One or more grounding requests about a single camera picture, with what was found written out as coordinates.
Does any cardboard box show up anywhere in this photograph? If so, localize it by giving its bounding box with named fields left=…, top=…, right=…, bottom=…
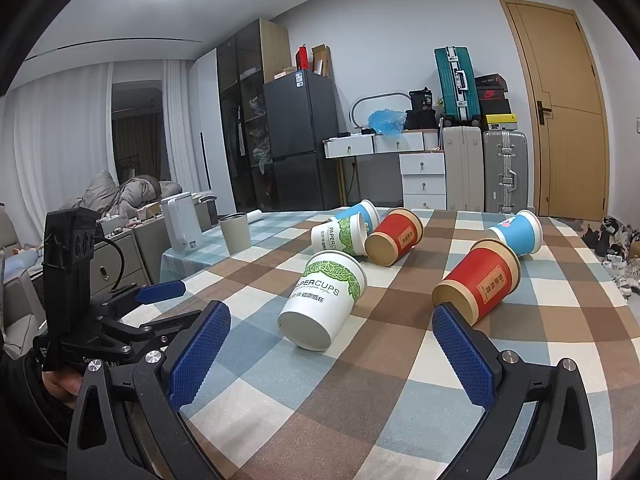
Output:
left=311, top=45, right=332, bottom=78

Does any oval white-framed mirror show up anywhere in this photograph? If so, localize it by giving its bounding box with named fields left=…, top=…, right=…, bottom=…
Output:
left=349, top=92, right=412, bottom=131

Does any white suitcase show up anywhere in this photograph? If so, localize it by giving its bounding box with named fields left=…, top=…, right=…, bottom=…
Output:
left=441, top=125, right=485, bottom=212

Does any black refrigerator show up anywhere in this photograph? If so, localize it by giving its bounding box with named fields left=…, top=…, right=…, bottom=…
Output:
left=263, top=70, right=342, bottom=211

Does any white desk with drawers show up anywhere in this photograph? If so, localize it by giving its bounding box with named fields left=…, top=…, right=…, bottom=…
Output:
left=322, top=130, right=443, bottom=160

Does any white electric kettle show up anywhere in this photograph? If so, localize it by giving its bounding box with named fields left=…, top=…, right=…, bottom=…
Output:
left=160, top=191, right=205, bottom=253

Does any beige chair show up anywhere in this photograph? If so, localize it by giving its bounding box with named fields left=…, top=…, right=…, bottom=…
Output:
left=0, top=205, right=51, bottom=351

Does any silver suitcase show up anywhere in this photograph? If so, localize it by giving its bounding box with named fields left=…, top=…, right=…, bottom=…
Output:
left=482, top=130, right=529, bottom=214

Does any grey drawer cabinet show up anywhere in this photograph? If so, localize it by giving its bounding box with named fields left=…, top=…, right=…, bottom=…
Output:
left=90, top=232, right=151, bottom=301

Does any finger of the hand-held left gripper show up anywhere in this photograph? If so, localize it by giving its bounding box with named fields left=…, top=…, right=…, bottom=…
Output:
left=100, top=309, right=203, bottom=349
left=90, top=281, right=187, bottom=319

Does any white drawer unit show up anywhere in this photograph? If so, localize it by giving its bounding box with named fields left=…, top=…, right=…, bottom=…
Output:
left=400, top=152, right=447, bottom=211

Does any blue plastic bag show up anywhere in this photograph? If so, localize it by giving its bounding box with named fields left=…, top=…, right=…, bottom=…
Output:
left=368, top=108, right=407, bottom=136

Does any white cup green leaf print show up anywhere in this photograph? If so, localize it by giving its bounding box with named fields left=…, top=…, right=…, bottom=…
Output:
left=310, top=212, right=371, bottom=257
left=277, top=250, right=368, bottom=352

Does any pile of shoes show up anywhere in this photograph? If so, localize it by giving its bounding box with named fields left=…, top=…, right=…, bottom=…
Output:
left=582, top=217, right=640, bottom=306

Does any wooden door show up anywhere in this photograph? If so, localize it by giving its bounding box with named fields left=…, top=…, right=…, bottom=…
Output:
left=499, top=0, right=611, bottom=222

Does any teal suitcase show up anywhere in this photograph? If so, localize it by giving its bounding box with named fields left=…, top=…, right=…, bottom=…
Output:
left=434, top=46, right=482, bottom=127

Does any white curtain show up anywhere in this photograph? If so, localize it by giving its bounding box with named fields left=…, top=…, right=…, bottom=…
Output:
left=0, top=67, right=116, bottom=206
left=160, top=57, right=211, bottom=196

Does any person's left forearm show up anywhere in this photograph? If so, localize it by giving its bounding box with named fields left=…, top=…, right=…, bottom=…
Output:
left=0, top=347, right=76, bottom=480

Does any red paper cup brown rim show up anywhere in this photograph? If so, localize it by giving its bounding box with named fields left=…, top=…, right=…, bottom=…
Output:
left=431, top=238, right=522, bottom=325
left=364, top=207, right=425, bottom=267

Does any dark glass-door cabinet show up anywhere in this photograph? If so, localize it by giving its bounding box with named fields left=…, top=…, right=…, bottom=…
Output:
left=216, top=19, right=291, bottom=213

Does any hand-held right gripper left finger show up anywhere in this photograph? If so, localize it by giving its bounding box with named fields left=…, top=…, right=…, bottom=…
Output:
left=67, top=301, right=232, bottom=480

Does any grey tumbler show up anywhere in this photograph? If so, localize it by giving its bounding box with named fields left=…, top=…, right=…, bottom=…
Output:
left=218, top=212, right=252, bottom=253

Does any black bag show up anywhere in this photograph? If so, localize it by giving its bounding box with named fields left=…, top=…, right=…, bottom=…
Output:
left=404, top=87, right=441, bottom=131

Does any person's left hand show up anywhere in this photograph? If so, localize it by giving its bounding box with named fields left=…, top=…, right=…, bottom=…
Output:
left=42, top=369, right=84, bottom=397

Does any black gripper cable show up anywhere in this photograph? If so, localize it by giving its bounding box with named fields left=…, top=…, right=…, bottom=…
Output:
left=92, top=237, right=126, bottom=293

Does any checked tablecloth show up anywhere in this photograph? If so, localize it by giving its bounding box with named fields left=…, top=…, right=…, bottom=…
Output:
left=120, top=206, right=640, bottom=480

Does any grey duvet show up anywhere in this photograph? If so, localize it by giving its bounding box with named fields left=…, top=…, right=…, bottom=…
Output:
left=82, top=170, right=183, bottom=218

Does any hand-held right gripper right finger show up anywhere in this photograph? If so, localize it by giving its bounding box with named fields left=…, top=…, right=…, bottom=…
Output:
left=431, top=302, right=599, bottom=480

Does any blue paper cup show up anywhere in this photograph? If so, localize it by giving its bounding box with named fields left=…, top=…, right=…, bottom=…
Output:
left=486, top=209, right=544, bottom=257
left=328, top=199, right=382, bottom=241

